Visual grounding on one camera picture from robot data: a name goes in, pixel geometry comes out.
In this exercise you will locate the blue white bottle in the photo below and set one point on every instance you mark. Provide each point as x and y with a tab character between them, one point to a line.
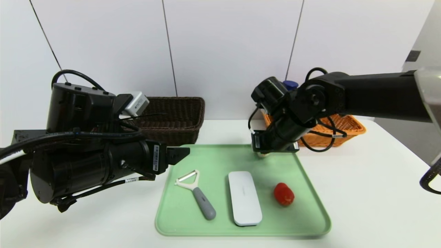
291	84

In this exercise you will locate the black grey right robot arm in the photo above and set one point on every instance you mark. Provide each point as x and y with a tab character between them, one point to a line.
372	93

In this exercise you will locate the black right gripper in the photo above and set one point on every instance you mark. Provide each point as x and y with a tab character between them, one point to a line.
259	142

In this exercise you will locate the dark brown wicker basket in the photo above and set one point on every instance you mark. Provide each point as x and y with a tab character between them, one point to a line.
179	117

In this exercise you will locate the orange wicker basket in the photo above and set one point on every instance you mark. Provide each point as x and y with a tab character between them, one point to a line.
348	125

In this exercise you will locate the white rectangular case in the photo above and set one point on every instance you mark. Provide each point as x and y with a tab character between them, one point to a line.
244	199

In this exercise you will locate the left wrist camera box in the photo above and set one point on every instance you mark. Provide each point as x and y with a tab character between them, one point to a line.
136	103

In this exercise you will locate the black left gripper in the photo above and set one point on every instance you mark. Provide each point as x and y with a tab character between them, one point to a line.
157	158

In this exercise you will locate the black wall fixture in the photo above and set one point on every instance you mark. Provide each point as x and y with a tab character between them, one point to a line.
412	55

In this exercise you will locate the small tin can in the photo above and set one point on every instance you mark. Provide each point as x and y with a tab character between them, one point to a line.
263	155

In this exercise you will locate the light green plastic tray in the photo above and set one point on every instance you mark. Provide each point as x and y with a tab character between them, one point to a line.
179	220

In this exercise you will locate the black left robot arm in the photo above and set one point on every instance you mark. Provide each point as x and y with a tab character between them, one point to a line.
69	172

